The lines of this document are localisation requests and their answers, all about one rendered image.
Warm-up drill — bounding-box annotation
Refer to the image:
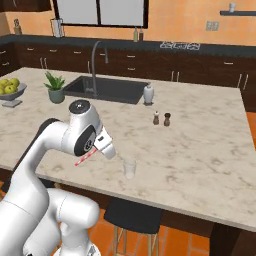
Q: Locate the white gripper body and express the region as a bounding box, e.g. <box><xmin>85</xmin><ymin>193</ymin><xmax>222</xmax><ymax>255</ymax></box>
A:
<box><xmin>93</xmin><ymin>127</ymin><xmax>117</xmax><ymax>160</ymax></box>

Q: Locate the red and white striped straw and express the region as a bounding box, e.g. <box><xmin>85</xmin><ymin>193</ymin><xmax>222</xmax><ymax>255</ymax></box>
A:
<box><xmin>73</xmin><ymin>148</ymin><xmax>99</xmax><ymax>167</ymax></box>

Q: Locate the clear glass cup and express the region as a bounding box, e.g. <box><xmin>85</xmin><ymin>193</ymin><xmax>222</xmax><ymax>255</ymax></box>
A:
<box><xmin>123</xmin><ymin>157</ymin><xmax>138</xmax><ymax>180</ymax></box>

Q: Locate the black sink basin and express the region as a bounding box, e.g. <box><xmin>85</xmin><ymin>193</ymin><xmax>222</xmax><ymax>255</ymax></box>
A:
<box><xmin>62</xmin><ymin>75</ymin><xmax>150</xmax><ymax>106</ymax></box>

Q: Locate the dark brown pepper shaker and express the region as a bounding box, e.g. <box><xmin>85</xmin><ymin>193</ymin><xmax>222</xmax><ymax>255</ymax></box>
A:
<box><xmin>163</xmin><ymin>112</ymin><xmax>172</xmax><ymax>127</ymax></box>

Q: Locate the white soap dispenser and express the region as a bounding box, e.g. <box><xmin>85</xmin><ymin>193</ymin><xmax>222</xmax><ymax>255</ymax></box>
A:
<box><xmin>142</xmin><ymin>82</ymin><xmax>155</xmax><ymax>106</ymax></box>

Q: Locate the black bar stool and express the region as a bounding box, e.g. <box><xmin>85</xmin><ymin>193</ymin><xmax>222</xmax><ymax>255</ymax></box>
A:
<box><xmin>103</xmin><ymin>197</ymin><xmax>164</xmax><ymax>256</ymax></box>

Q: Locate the green potted plant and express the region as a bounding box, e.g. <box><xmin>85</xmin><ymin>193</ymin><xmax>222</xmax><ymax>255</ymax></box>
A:
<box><xmin>43</xmin><ymin>70</ymin><xmax>67</xmax><ymax>105</ymax></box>

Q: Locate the grey curved tap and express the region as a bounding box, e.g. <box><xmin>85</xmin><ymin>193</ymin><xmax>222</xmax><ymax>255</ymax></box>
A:
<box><xmin>90</xmin><ymin>40</ymin><xmax>110</xmax><ymax>98</ymax></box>

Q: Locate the dark brown cupboard run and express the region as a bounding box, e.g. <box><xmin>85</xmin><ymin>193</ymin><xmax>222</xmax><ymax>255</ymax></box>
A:
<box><xmin>0</xmin><ymin>34</ymin><xmax>256</xmax><ymax>113</ymax></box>

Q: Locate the grey fruit bowl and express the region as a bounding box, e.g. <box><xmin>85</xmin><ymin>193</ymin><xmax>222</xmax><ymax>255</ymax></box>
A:
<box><xmin>0</xmin><ymin>82</ymin><xmax>28</xmax><ymax>108</ymax></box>

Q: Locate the brown jar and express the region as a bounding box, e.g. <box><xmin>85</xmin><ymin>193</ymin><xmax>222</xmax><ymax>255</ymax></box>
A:
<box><xmin>12</xmin><ymin>18</ymin><xmax>23</xmax><ymax>36</ymax></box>

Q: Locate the white wire dish rack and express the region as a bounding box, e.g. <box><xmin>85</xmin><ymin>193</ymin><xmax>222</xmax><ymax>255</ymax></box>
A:
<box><xmin>159</xmin><ymin>41</ymin><xmax>202</xmax><ymax>51</ymax></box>

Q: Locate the grey wall socket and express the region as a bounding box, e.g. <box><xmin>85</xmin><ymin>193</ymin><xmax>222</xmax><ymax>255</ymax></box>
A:
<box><xmin>205</xmin><ymin>20</ymin><xmax>220</xmax><ymax>32</ymax></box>

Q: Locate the dark brown wall cupboard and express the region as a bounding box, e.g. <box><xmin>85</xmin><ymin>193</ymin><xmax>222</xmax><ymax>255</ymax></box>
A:
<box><xmin>0</xmin><ymin>0</ymin><xmax>53</xmax><ymax>14</ymax></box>

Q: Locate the dark wall shelf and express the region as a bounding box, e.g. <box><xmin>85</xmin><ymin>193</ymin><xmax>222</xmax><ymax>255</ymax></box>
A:
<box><xmin>219</xmin><ymin>10</ymin><xmax>256</xmax><ymax>17</ymax></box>

